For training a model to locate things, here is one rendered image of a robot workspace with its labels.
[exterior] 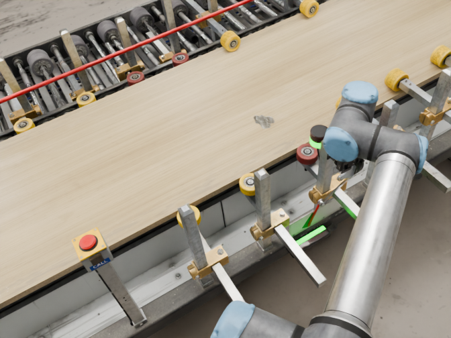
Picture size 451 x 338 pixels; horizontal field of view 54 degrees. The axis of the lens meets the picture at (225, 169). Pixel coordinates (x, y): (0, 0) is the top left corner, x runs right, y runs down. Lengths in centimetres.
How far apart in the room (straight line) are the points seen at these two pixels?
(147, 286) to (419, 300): 135
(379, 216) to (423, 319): 150
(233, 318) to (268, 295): 156
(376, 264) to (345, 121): 39
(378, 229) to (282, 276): 150
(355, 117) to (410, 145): 15
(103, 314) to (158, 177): 54
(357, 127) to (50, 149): 124
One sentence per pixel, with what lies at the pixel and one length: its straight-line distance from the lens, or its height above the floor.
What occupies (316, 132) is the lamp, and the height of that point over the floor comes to 112.
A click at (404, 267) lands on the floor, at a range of 250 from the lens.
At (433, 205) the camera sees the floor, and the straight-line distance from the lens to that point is 275.
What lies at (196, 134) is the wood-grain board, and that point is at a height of 90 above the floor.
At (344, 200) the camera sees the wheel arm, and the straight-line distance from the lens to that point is 159.
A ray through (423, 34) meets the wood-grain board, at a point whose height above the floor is 90.
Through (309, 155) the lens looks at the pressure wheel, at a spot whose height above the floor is 91.
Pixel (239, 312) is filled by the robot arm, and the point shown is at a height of 142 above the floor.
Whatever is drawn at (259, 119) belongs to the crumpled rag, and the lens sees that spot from 178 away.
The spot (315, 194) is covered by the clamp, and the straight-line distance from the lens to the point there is 158.
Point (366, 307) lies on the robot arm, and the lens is 83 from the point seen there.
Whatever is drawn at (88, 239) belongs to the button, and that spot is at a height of 123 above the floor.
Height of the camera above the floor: 215
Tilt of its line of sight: 51 degrees down
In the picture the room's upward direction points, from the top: 8 degrees counter-clockwise
